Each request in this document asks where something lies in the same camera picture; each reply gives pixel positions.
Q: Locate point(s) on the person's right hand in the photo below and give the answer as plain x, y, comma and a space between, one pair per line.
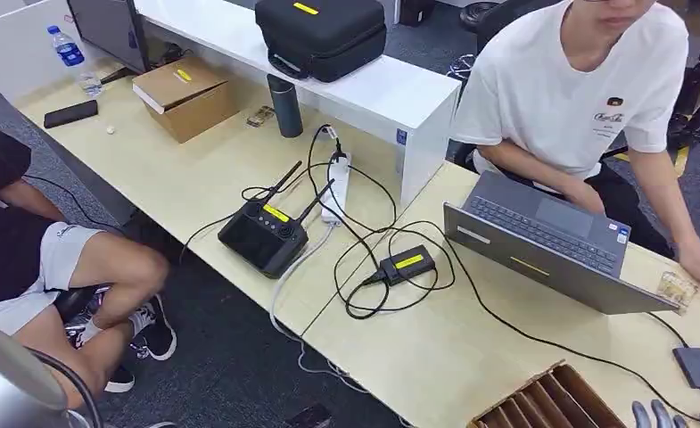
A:
586, 200

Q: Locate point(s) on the clear plastic card case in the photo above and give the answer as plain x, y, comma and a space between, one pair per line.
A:
677, 292

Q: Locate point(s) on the wooden card box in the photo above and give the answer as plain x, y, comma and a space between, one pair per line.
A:
556, 401

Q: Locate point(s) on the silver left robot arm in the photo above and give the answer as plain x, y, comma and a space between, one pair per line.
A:
1, 384

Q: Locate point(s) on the grey laptop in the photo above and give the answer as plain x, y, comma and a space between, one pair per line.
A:
538, 266

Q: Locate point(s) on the grey usb hub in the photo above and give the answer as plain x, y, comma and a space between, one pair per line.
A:
698, 367

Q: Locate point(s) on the yellow floor tape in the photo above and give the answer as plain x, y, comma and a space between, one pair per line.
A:
680, 162

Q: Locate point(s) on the person in white shirt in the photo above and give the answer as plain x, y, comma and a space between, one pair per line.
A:
562, 77

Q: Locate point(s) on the black tripod stand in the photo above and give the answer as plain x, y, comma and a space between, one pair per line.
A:
698, 100

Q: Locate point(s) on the black charger with yellow label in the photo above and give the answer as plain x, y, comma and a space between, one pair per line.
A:
408, 264

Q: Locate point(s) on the black office chair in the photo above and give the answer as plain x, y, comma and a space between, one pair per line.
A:
503, 15

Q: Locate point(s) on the white desk shelf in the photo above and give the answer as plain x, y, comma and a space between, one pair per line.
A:
385, 94

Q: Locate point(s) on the white power strip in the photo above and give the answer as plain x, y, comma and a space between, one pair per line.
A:
339, 182

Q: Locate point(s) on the black box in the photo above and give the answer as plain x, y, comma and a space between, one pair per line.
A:
415, 12

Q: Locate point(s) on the black carrying case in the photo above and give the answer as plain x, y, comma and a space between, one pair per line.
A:
320, 35

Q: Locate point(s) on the dark grey tumbler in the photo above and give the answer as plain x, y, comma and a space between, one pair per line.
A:
286, 108

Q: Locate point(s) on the black remote controller with antennas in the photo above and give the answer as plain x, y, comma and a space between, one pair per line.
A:
261, 238

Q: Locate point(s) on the small clear plastic case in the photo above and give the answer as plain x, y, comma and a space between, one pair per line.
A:
260, 116

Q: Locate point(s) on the cardboard box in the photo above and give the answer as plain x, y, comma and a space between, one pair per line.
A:
190, 100

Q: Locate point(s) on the black monitor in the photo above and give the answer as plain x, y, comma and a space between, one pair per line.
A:
110, 29

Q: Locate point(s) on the black smartphone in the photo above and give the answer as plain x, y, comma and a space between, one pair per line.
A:
70, 114

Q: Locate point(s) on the clear water bottle blue label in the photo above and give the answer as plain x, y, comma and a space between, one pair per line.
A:
69, 53

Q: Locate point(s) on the person in black shirt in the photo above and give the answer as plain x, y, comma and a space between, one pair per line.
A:
7, 236

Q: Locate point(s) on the white partition panel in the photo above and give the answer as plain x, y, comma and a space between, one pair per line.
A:
13, 53

